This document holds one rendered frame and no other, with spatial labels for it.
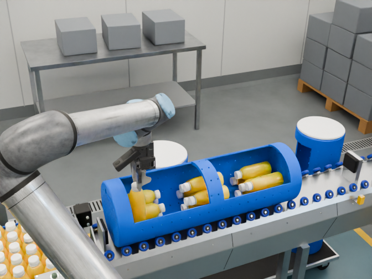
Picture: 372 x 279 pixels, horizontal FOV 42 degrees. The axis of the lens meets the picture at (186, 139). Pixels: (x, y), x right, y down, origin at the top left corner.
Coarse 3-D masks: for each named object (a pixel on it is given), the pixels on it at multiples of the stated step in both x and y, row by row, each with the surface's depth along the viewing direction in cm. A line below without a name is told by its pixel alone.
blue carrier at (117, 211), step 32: (224, 160) 230; (256, 160) 240; (288, 160) 218; (128, 192) 217; (160, 192) 223; (256, 192) 211; (288, 192) 219; (128, 224) 190; (160, 224) 196; (192, 224) 205
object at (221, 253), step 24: (312, 192) 245; (336, 192) 245; (240, 216) 227; (288, 216) 231; (312, 216) 237; (336, 216) 243; (360, 216) 256; (96, 240) 211; (144, 240) 212; (168, 240) 212; (216, 240) 217; (240, 240) 222; (264, 240) 229; (288, 240) 242; (312, 240) 255; (144, 264) 205; (168, 264) 210; (192, 264) 217; (216, 264) 229; (240, 264) 240
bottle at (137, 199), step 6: (132, 192) 192; (138, 192) 192; (132, 198) 193; (138, 198) 192; (144, 198) 195; (132, 204) 194; (138, 204) 194; (144, 204) 196; (132, 210) 195; (138, 210) 195; (144, 210) 197; (138, 216) 196; (144, 216) 199
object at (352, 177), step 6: (348, 156) 248; (354, 156) 247; (348, 162) 249; (354, 162) 245; (360, 162) 245; (348, 168) 250; (354, 168) 246; (360, 168) 247; (342, 174) 258; (348, 174) 254; (354, 174) 249; (348, 180) 254; (354, 180) 250
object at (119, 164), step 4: (132, 148) 185; (128, 152) 185; (132, 152) 183; (136, 152) 183; (140, 152) 183; (124, 156) 184; (128, 156) 183; (132, 156) 183; (136, 156) 183; (116, 160) 185; (120, 160) 184; (124, 160) 183; (128, 160) 183; (132, 160) 183; (116, 164) 183; (120, 164) 182; (124, 164) 183; (116, 168) 182; (120, 168) 183
